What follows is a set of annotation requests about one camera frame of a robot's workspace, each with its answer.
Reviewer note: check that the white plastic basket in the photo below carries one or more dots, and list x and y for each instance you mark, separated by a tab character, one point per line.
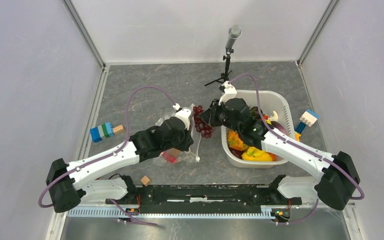
269	102

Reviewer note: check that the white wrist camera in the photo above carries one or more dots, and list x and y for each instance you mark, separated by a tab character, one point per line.
185	114
228	92

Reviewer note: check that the purple eggplant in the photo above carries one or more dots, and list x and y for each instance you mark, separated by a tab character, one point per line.
279	127

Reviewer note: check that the yellow mango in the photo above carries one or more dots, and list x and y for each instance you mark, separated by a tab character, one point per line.
256	155

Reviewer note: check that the white blue toy block stack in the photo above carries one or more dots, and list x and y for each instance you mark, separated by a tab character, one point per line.
307	119

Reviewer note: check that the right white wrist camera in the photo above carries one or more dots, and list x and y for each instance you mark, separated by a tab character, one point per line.
228	92

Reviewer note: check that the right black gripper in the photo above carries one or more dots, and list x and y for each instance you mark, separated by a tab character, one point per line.
209	116

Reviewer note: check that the red chili pepper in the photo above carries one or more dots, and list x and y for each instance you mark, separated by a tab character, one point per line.
170	158

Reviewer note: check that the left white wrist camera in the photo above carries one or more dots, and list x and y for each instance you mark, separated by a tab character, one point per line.
185	114

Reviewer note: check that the small wooden cube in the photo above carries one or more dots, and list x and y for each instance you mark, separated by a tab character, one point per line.
146	181

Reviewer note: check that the clear polka dot zip bag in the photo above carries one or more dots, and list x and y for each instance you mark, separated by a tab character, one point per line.
188	157

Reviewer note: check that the toy pineapple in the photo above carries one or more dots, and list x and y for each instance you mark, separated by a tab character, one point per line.
234	142

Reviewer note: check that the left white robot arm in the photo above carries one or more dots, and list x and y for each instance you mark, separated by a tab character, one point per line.
70	183

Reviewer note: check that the blue green toy block stack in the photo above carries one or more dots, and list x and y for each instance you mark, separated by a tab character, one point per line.
105	131

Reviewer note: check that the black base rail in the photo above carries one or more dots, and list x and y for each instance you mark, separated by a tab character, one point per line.
205	200

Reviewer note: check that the purple grape bunch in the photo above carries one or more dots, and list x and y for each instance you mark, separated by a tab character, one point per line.
205	130

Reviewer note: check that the silver microphone on tripod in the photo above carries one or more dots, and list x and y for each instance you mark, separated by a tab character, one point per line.
234	33

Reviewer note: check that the white cauliflower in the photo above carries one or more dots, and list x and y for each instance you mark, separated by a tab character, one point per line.
273	118

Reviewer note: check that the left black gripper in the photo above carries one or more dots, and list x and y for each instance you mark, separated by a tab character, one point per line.
188	141

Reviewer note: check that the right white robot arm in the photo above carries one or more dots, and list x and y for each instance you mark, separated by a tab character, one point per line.
335	180

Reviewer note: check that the dark red apple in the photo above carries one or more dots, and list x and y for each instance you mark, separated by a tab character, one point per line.
237	153

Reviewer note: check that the brown kiwi fruit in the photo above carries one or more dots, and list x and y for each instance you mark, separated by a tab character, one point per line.
175	152

